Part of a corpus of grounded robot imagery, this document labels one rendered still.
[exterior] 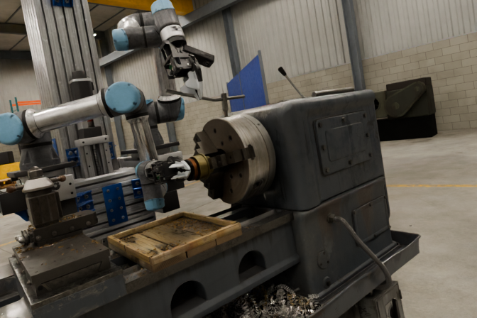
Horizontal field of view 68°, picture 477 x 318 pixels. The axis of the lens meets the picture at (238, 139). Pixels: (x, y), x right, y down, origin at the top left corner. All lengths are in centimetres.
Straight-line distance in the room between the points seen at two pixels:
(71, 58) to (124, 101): 61
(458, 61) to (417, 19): 157
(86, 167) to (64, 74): 46
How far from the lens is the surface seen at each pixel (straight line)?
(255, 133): 120
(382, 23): 1161
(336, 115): 144
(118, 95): 137
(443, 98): 1104
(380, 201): 165
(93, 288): 89
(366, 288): 145
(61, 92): 187
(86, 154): 177
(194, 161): 119
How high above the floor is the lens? 122
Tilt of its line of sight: 3 degrees down
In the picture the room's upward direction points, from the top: 10 degrees counter-clockwise
